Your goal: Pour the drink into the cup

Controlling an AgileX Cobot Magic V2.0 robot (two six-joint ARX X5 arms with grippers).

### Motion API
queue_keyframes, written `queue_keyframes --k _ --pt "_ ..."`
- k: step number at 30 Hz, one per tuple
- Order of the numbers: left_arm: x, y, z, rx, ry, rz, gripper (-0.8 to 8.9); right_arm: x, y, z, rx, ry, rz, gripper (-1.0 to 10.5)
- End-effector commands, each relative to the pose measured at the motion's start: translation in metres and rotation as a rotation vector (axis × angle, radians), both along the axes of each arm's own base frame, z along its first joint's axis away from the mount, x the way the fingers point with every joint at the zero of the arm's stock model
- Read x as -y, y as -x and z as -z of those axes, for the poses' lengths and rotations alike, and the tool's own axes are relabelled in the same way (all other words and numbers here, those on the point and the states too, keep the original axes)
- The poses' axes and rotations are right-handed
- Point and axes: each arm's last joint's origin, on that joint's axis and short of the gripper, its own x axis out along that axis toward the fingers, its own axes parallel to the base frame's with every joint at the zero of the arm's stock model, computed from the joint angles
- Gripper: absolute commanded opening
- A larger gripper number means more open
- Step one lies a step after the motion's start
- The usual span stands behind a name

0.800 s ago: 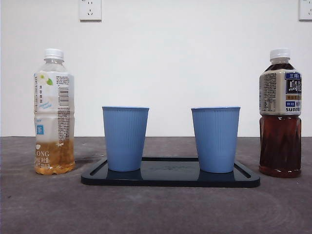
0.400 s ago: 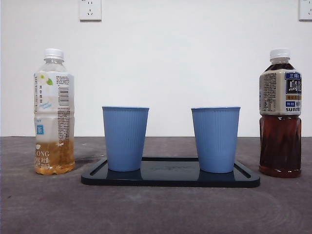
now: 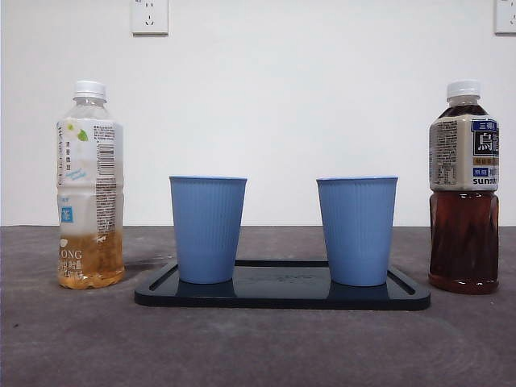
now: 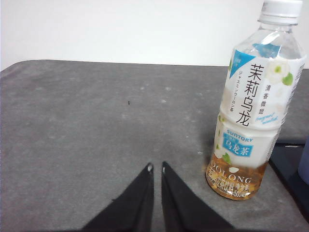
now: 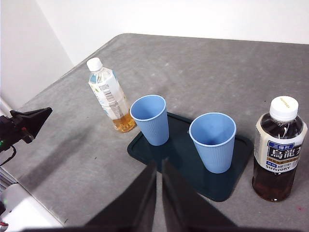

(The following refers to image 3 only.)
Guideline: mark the white wall socket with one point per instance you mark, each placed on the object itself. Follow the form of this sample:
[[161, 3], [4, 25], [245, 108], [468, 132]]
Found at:
[[149, 16], [506, 16]]

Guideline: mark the pale jasmine tea bottle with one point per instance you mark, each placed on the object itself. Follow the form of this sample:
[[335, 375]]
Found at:
[[90, 201]]

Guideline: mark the dark navy tray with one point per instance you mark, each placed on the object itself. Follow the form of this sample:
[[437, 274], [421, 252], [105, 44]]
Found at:
[[278, 292]]

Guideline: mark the blue ribbed cup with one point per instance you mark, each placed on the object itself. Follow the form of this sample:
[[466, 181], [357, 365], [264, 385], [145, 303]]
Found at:
[[206, 230], [356, 234]]

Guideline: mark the dark oolong tea bottle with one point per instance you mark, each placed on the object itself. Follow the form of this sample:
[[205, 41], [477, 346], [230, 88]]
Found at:
[[463, 242]]

